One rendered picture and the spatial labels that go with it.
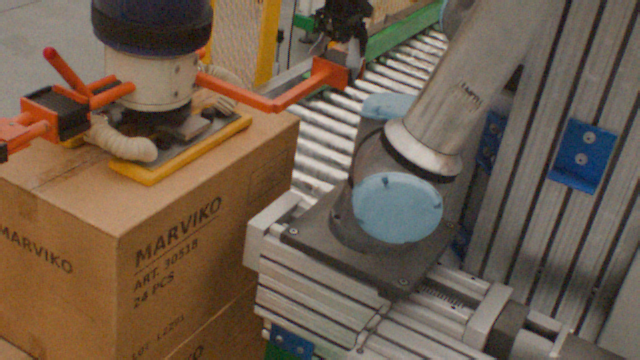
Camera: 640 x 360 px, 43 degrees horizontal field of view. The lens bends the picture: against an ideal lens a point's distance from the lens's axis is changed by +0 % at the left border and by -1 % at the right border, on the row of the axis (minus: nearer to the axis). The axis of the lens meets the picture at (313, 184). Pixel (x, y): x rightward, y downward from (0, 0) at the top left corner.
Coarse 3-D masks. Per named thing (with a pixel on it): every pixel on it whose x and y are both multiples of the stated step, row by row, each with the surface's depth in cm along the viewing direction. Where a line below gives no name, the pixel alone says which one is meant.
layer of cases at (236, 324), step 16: (240, 304) 190; (208, 320) 179; (224, 320) 185; (240, 320) 193; (256, 320) 202; (0, 336) 166; (192, 336) 174; (208, 336) 181; (224, 336) 189; (240, 336) 197; (256, 336) 207; (0, 352) 162; (16, 352) 162; (176, 352) 170; (192, 352) 177; (208, 352) 184; (224, 352) 193; (240, 352) 201; (256, 352) 211
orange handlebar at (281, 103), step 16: (112, 80) 151; (208, 80) 156; (320, 80) 164; (96, 96) 144; (112, 96) 146; (240, 96) 154; (256, 96) 153; (288, 96) 155; (304, 96) 160; (272, 112) 153; (0, 128) 130; (16, 128) 131; (32, 128) 132; (48, 128) 135; (16, 144) 129
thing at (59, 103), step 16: (32, 96) 139; (48, 96) 140; (64, 96) 141; (80, 96) 140; (32, 112) 136; (48, 112) 134; (64, 112) 137; (80, 112) 137; (64, 128) 137; (80, 128) 139
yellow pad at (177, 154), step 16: (208, 112) 164; (240, 112) 173; (208, 128) 164; (224, 128) 166; (240, 128) 169; (160, 144) 154; (176, 144) 157; (192, 144) 158; (208, 144) 160; (112, 160) 150; (128, 160) 150; (160, 160) 151; (176, 160) 153; (192, 160) 157; (128, 176) 149; (144, 176) 147; (160, 176) 149
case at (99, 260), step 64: (128, 128) 165; (256, 128) 173; (0, 192) 146; (64, 192) 142; (128, 192) 145; (192, 192) 150; (256, 192) 174; (0, 256) 154; (64, 256) 144; (128, 256) 140; (192, 256) 160; (0, 320) 164; (64, 320) 152; (128, 320) 148; (192, 320) 171
